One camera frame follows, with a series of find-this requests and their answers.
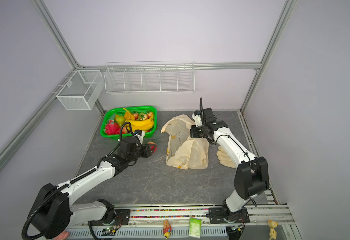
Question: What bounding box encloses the red strawberry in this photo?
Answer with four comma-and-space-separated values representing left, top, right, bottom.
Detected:
148, 142, 157, 154

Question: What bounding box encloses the beige plastic bag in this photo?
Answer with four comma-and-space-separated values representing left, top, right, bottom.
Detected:
161, 115, 209, 170

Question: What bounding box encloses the orange persimmon with green leaves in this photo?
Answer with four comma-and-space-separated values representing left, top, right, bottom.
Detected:
137, 113, 149, 121

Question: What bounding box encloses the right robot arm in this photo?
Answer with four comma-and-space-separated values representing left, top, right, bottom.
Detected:
190, 115, 269, 214

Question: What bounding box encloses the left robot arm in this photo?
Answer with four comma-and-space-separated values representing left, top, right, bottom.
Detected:
21, 136, 157, 240

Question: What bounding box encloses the yellow banana bunch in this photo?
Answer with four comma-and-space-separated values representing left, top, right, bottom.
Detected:
125, 118, 155, 132

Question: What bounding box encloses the green plastic basket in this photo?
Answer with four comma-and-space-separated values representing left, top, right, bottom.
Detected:
100, 106, 157, 140

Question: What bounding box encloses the green yellow pear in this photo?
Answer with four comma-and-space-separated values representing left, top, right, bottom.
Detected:
114, 115, 126, 127

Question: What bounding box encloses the pink dragon fruit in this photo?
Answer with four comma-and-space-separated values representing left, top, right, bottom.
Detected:
104, 121, 120, 136

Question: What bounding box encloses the red yellow toy figure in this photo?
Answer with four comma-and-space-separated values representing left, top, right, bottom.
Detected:
163, 220, 172, 240

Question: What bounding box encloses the green white card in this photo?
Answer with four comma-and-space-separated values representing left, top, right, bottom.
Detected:
188, 218, 202, 239

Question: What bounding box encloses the white mesh box basket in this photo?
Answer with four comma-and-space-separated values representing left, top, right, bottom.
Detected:
57, 70, 105, 111

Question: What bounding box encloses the pink toy figure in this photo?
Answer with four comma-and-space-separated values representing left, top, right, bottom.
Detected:
54, 231, 69, 240

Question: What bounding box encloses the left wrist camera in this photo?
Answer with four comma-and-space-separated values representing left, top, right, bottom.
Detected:
134, 130, 145, 145

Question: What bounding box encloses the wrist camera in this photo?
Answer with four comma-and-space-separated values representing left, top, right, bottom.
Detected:
134, 130, 145, 145
192, 110, 203, 127

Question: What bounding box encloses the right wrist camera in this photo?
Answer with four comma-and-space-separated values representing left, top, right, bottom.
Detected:
192, 110, 203, 127

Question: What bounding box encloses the white wire shelf rack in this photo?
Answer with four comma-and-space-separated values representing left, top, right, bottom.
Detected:
105, 61, 195, 94

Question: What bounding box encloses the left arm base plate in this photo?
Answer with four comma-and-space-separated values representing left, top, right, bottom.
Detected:
91, 209, 131, 226

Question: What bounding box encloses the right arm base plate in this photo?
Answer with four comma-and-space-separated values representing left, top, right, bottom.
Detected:
206, 206, 250, 224

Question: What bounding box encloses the aluminium front rail frame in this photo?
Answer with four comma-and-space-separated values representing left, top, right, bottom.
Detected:
66, 205, 302, 240

